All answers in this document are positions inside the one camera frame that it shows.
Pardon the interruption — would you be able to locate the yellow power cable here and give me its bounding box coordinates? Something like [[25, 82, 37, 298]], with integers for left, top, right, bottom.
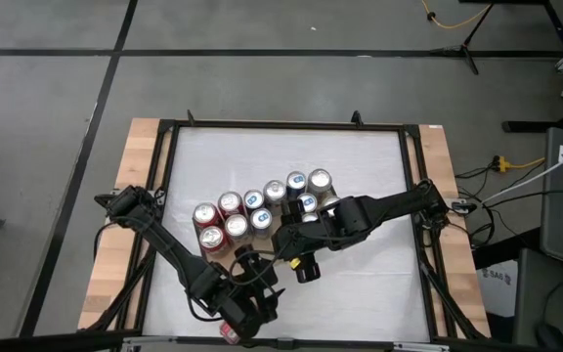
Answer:
[[491, 154, 546, 173]]

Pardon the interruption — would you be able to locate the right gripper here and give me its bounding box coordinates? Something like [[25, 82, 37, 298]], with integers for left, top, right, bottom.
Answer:
[[271, 198, 336, 285]]

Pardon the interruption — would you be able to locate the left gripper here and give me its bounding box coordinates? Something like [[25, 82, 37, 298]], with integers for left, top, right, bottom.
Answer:
[[220, 257, 280, 342]]

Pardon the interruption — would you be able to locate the red soda can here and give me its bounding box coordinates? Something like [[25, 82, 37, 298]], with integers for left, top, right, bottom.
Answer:
[[193, 201, 222, 229], [219, 322, 241, 346]]

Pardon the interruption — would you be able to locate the red Fanta can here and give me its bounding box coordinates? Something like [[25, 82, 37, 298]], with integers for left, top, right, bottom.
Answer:
[[198, 224, 229, 255]]

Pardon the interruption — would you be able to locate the white cable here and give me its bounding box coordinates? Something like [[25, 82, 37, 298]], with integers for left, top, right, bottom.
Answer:
[[481, 139, 563, 204]]

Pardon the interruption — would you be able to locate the black tripod stand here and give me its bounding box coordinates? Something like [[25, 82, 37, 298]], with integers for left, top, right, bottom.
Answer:
[[427, 0, 498, 77]]

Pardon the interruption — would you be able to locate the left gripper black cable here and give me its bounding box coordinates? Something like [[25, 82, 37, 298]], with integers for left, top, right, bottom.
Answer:
[[187, 292, 224, 324]]

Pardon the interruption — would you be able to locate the yellow floor cable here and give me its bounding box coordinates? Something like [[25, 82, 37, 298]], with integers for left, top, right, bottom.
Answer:
[[420, 0, 493, 29]]

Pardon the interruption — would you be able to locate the white cardboard box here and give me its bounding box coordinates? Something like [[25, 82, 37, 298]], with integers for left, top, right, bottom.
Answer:
[[476, 266, 517, 319]]

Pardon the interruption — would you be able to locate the silver can with red base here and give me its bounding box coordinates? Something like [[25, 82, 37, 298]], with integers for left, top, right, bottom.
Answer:
[[306, 167, 334, 198]]

